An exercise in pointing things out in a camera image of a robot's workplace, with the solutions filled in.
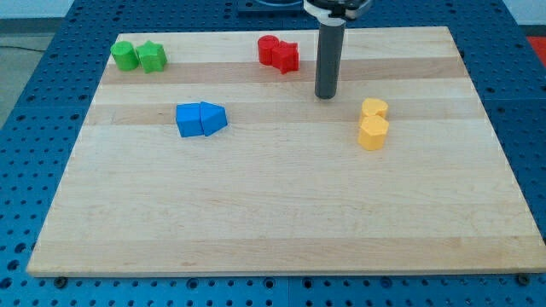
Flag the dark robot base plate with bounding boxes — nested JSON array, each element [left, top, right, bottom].
[[235, 0, 303, 16]]

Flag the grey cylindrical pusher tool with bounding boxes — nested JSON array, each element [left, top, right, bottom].
[[315, 21, 346, 100]]

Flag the green cylinder block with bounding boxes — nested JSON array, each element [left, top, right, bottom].
[[110, 41, 139, 72]]

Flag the red star block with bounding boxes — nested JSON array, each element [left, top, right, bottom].
[[271, 41, 299, 74]]

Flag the yellow hexagon block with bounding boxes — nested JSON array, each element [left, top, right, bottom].
[[357, 115, 389, 151]]

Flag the green star block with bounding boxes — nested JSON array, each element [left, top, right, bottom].
[[136, 41, 167, 73]]

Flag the wooden board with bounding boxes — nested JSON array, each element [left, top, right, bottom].
[[27, 26, 545, 278]]

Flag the yellow heart block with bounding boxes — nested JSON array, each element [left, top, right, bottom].
[[359, 97, 389, 124]]

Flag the red cylinder block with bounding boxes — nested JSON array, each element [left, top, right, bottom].
[[257, 35, 280, 66]]

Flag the blue cube block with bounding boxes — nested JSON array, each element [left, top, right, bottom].
[[176, 103, 204, 137]]

